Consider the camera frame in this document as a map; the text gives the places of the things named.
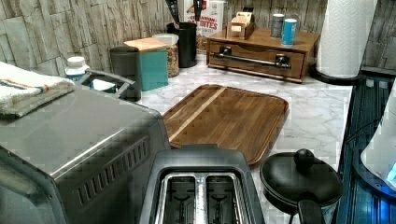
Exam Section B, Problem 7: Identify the dark metal drawer handle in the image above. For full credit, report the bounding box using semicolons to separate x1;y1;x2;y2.
210;47;291;69

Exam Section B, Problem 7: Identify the wooden drawer front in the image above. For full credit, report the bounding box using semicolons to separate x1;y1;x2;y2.
207;41;306;82

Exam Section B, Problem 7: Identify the wooden drawer box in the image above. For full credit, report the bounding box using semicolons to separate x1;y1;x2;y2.
206;28;318;83

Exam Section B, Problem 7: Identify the wooden cutting board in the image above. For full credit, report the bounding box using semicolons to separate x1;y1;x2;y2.
163;84;289;167

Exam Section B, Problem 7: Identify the teal canister with wooden lid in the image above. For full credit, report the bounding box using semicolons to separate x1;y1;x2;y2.
124;37;168;91

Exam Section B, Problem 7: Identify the black two-slot toaster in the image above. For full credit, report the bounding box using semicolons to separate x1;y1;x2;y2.
138;145;264;224

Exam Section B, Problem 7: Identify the glass jar with cereal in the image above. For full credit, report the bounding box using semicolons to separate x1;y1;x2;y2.
153;34;179;77

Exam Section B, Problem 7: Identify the black utensil holder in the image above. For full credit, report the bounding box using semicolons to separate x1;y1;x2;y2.
166;22;197;68

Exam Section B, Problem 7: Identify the dark grey canister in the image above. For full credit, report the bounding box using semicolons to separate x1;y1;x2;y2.
109;46;141;102

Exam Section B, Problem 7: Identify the cinnamon bites cereal box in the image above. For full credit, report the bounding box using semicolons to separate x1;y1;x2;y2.
182;0;226;51

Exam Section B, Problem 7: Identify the wooden tea bag holder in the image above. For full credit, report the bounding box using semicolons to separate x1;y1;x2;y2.
226;7;255;40

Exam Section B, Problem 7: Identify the black pan with lid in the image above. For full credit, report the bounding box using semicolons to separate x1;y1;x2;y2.
260;148;343;224

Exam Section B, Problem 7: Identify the stainless toaster oven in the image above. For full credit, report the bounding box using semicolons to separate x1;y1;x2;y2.
0;86;170;224

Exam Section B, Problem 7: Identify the grey cylindrical can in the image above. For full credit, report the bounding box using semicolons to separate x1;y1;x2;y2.
270;13;285;38

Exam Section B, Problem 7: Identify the blue cylindrical can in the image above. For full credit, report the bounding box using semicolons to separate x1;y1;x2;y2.
281;19;297;46

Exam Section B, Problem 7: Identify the white pill bottle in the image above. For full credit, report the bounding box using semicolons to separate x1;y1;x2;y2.
64;56;90;81

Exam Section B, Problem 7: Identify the black paper towel holder base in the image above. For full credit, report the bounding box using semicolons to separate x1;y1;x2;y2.
308;65;361;86

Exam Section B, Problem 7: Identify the white paper towel roll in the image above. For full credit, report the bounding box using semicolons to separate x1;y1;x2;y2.
317;0;378;78

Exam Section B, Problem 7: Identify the folded white towel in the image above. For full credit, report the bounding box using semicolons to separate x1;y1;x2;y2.
0;63;75;117

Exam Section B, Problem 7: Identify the grey wire basket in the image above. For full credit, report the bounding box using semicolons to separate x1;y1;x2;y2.
79;69;141;101

